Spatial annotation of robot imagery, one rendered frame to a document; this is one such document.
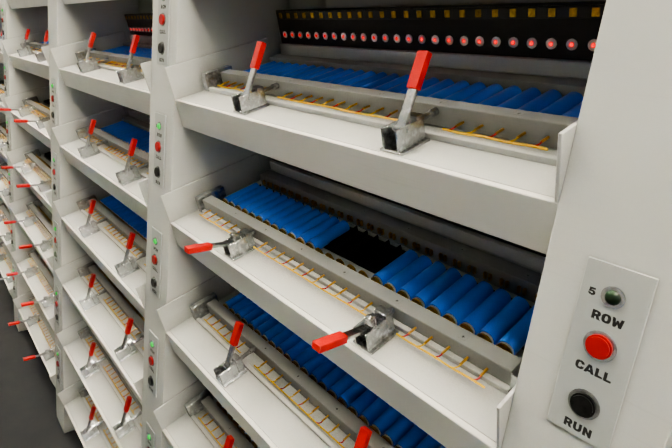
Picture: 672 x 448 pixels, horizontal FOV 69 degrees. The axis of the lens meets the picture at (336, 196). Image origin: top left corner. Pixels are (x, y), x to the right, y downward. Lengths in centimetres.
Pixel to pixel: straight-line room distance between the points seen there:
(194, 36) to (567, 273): 64
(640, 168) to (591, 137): 3
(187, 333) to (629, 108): 75
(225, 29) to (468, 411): 65
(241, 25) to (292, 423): 61
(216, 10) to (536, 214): 61
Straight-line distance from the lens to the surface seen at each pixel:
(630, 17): 35
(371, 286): 55
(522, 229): 39
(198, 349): 87
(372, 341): 51
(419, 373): 49
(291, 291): 61
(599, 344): 36
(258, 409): 75
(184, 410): 104
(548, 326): 38
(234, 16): 85
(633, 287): 35
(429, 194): 43
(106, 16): 151
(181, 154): 83
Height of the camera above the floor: 117
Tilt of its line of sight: 14 degrees down
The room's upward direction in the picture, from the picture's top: 7 degrees clockwise
